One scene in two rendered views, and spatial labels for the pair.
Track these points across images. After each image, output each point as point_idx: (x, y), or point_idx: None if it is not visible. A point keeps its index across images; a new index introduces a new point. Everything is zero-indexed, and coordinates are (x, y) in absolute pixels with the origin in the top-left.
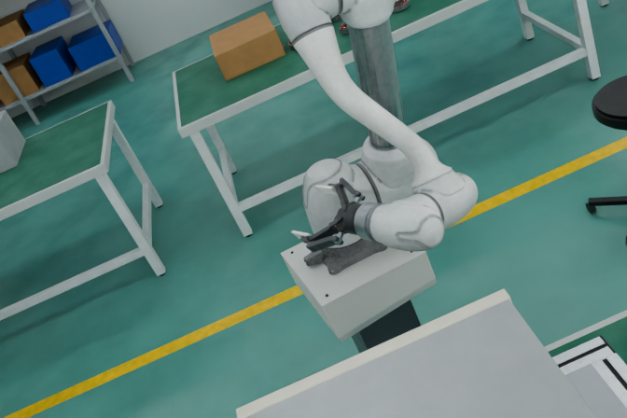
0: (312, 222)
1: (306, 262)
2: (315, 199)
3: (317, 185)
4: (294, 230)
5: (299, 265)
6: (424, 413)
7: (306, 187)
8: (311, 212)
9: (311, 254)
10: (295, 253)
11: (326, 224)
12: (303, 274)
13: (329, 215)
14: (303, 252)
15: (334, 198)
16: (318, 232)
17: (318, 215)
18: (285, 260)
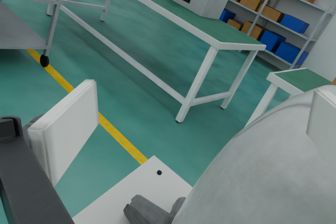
0: (206, 171)
1: (126, 204)
2: (269, 139)
3: (331, 93)
4: (88, 84)
5: (128, 193)
6: None
7: (290, 101)
8: (227, 152)
9: (150, 207)
10: (159, 178)
11: (213, 211)
12: (100, 210)
13: (244, 210)
14: (165, 192)
15: (311, 199)
16: (29, 174)
17: (228, 174)
18: (138, 167)
